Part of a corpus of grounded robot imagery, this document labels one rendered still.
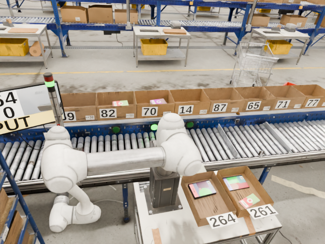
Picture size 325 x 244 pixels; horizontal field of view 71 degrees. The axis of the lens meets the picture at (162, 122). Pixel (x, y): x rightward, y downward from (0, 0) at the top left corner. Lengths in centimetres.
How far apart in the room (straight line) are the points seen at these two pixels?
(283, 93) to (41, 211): 315
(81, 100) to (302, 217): 277
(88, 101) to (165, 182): 139
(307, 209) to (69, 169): 280
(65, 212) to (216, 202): 108
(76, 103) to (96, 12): 399
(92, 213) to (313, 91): 306
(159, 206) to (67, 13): 541
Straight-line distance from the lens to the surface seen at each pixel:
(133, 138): 235
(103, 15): 634
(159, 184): 159
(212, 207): 188
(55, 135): 114
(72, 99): 261
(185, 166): 115
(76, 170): 103
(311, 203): 340
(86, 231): 264
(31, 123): 180
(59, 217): 157
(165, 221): 177
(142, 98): 260
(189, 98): 273
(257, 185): 208
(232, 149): 237
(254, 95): 310
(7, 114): 176
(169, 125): 128
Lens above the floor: 227
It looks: 36 degrees down
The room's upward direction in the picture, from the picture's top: 5 degrees clockwise
